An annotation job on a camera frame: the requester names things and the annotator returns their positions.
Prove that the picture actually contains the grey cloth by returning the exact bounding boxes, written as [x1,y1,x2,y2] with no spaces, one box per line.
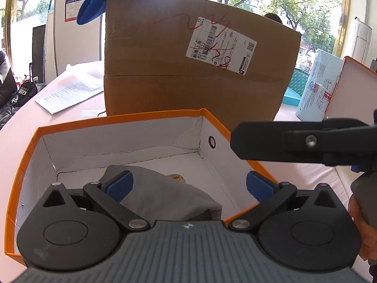
[106,165,222,224]

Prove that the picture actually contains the shiny gold egg-shaped object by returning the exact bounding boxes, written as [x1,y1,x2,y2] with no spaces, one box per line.
[167,174,186,183]

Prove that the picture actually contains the person's right hand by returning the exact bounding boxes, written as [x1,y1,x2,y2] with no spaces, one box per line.
[348,196,377,261]

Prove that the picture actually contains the orange shoe box lid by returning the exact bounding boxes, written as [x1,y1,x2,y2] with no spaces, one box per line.
[325,56,377,125]

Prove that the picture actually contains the white blue tissue pack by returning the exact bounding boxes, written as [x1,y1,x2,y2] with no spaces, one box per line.
[296,49,343,121]

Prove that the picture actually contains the teal flat box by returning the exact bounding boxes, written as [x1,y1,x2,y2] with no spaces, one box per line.
[283,68,309,107]

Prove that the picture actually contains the orange shoe box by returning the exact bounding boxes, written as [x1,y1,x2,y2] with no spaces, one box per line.
[4,109,268,262]

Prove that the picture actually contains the white paper sheet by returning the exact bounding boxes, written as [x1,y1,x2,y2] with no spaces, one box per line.
[34,61,104,115]

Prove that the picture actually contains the black bag with logo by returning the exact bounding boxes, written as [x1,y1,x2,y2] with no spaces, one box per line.
[12,81,38,107]

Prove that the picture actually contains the large brown cardboard box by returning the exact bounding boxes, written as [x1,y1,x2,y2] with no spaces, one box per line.
[104,0,301,130]

